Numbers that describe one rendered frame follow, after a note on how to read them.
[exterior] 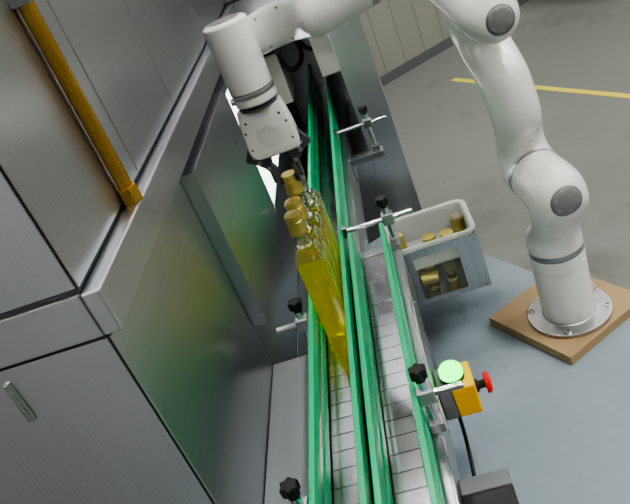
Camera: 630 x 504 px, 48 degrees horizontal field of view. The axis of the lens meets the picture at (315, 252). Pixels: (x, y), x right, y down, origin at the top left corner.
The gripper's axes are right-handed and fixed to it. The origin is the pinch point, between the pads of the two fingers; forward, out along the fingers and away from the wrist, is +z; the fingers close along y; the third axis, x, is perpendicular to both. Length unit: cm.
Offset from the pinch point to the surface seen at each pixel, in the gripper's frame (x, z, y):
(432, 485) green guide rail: -64, 23, 14
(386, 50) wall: 468, 113, 25
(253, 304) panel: -17.1, 16.5, -12.9
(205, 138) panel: -0.8, -12.5, -12.1
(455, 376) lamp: -31, 35, 20
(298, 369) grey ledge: -21.2, 31.4, -9.2
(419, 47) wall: 486, 125, 53
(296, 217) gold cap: -13.1, 3.7, 0.8
